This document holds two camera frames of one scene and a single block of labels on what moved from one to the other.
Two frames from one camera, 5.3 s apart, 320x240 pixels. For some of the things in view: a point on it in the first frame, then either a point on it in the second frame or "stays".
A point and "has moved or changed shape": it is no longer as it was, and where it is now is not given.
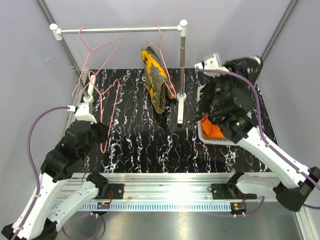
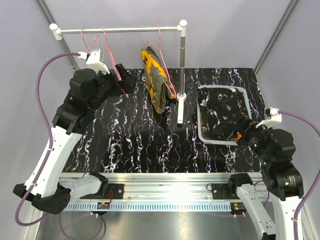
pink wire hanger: [159, 48] stays
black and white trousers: [250, 67] has moved or changed shape
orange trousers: [210, 131] has moved or changed shape
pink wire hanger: [89, 50] -> [92, 43]
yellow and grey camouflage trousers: [160, 90] stays
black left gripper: [103, 130] -> [129, 80]
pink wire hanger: [100, 95] -> [115, 63]
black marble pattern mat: [138, 140] stays
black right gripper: [216, 80] -> [246, 127]
